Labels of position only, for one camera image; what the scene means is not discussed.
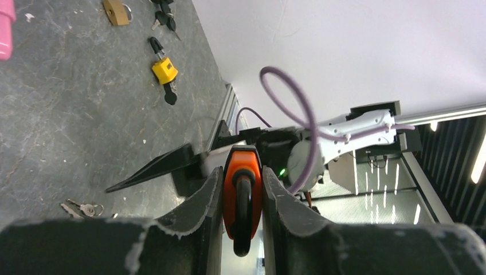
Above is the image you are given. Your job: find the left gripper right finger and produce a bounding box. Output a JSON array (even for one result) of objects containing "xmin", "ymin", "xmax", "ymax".
[{"xmin": 262, "ymin": 167, "xmax": 485, "ymax": 274}]

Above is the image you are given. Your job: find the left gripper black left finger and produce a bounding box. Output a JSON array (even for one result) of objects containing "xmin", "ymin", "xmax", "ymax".
[{"xmin": 1, "ymin": 168, "xmax": 224, "ymax": 274}]

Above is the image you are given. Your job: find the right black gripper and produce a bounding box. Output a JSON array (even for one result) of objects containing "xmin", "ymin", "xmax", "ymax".
[{"xmin": 105, "ymin": 141, "xmax": 247, "ymax": 198}]

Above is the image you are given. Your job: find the orange black padlock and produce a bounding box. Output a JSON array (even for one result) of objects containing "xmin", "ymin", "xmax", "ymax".
[{"xmin": 222, "ymin": 145, "xmax": 263, "ymax": 257}]

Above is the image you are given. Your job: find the yellow black padlock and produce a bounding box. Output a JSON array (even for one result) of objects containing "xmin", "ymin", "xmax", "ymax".
[{"xmin": 148, "ymin": 37, "xmax": 179, "ymax": 105}]

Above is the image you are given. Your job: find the small silver key bunch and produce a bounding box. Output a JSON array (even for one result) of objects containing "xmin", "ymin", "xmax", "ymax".
[{"xmin": 60, "ymin": 199, "xmax": 104, "ymax": 219}]

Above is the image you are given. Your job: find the black-head key set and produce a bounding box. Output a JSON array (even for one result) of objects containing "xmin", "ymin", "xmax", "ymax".
[{"xmin": 151, "ymin": 0, "xmax": 181, "ymax": 41}]

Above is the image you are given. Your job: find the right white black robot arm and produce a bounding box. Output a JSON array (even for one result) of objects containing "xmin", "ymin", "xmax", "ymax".
[{"xmin": 105, "ymin": 104, "xmax": 415, "ymax": 193}]

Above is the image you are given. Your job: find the small brass padlock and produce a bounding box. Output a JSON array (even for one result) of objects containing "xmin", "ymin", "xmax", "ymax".
[{"xmin": 102, "ymin": 0, "xmax": 132, "ymax": 26}]

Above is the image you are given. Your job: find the pink cylindrical wand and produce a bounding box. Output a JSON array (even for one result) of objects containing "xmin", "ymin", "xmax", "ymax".
[{"xmin": 0, "ymin": 0, "xmax": 16, "ymax": 61}]

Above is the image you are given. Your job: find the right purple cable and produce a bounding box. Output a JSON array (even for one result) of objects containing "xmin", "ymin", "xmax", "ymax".
[{"xmin": 235, "ymin": 66, "xmax": 417, "ymax": 195}]

